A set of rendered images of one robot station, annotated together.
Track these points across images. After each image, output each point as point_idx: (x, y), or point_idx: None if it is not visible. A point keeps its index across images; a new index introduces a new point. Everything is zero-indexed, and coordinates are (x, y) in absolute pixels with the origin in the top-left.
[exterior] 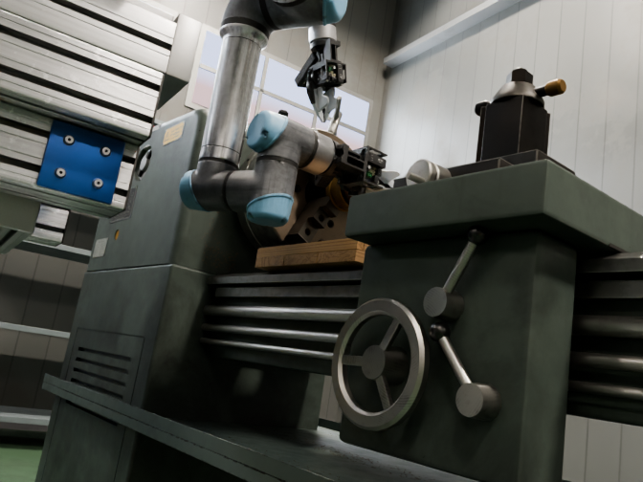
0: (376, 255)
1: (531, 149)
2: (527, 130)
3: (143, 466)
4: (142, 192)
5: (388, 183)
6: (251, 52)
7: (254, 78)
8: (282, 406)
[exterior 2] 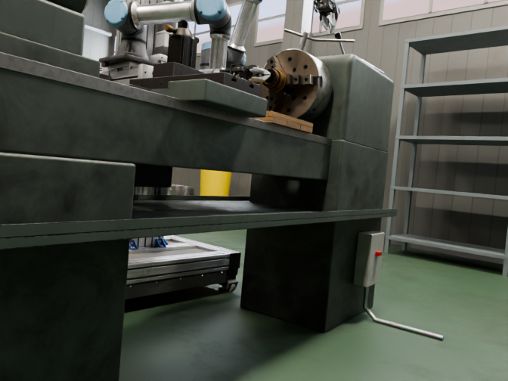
0: None
1: (173, 58)
2: (171, 51)
3: None
4: None
5: (264, 72)
6: (214, 44)
7: (218, 54)
8: (312, 199)
